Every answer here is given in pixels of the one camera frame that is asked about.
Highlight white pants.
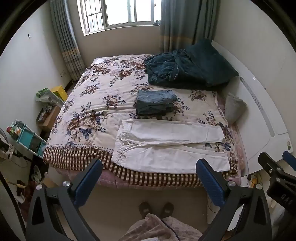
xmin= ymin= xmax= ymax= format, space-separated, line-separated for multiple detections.
xmin=110 ymin=119 xmax=230 ymax=174

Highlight white headboard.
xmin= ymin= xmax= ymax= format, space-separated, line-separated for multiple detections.
xmin=211 ymin=40 xmax=292 ymax=174

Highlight window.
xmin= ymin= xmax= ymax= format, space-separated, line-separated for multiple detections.
xmin=77 ymin=0 xmax=162 ymax=36

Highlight green plastic bag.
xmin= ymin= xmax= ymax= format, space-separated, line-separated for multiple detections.
xmin=35 ymin=88 xmax=58 ymax=103

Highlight teal shelf cart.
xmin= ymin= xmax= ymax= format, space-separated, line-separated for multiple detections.
xmin=9 ymin=120 xmax=48 ymax=159

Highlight cardboard box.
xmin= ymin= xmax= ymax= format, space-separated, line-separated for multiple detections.
xmin=36 ymin=105 xmax=62 ymax=133

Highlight folded blue jeans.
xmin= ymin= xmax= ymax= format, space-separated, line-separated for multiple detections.
xmin=136 ymin=89 xmax=178 ymax=109

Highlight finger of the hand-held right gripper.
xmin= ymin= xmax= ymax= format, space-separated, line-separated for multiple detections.
xmin=282 ymin=151 xmax=296 ymax=171
xmin=258 ymin=152 xmax=292 ymax=180

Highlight grey-blue curtain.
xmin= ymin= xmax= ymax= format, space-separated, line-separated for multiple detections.
xmin=159 ymin=0 xmax=220 ymax=54
xmin=50 ymin=0 xmax=86 ymax=81

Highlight dark teal blanket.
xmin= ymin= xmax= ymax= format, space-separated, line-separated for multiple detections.
xmin=143 ymin=39 xmax=240 ymax=91

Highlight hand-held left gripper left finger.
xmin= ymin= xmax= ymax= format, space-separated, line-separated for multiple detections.
xmin=25 ymin=159 xmax=103 ymax=241

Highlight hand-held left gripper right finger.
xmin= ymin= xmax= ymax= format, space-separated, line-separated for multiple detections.
xmin=195 ymin=159 xmax=274 ymax=241

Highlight floral bedspread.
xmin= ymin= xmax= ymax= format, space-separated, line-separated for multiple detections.
xmin=43 ymin=54 xmax=241 ymax=188

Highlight grey pillow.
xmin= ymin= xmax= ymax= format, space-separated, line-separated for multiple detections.
xmin=225 ymin=92 xmax=247 ymax=124

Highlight yellow box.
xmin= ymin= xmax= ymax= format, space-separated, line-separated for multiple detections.
xmin=50 ymin=85 xmax=68 ymax=102

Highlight dark slipper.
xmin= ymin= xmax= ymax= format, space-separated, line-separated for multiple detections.
xmin=138 ymin=201 xmax=151 ymax=219
xmin=160 ymin=202 xmax=174 ymax=219

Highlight folded dark jeans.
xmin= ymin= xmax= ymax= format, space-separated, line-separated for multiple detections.
xmin=135 ymin=102 xmax=175 ymax=117

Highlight pair of light shoes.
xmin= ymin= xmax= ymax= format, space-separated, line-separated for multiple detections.
xmin=31 ymin=165 xmax=43 ymax=182

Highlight pink checked mattress sheet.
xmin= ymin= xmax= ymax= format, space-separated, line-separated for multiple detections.
xmin=47 ymin=146 xmax=248 ymax=191

